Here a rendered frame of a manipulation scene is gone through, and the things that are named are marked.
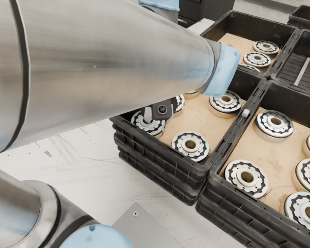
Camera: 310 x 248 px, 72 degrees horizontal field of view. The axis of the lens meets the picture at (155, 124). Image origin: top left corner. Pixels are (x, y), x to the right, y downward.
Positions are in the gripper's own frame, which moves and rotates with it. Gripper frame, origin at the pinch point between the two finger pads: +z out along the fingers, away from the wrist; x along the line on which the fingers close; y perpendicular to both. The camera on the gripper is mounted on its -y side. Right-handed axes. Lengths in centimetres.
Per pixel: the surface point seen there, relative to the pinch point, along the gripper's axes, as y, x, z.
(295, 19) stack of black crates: 114, -127, 27
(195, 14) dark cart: 147, -55, 33
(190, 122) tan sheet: 0.6, -10.1, 2.0
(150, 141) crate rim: -11.6, 3.7, -7.7
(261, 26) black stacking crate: 44, -52, -5
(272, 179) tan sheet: -20.7, -26.3, 2.0
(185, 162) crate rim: -18.3, -3.1, -7.9
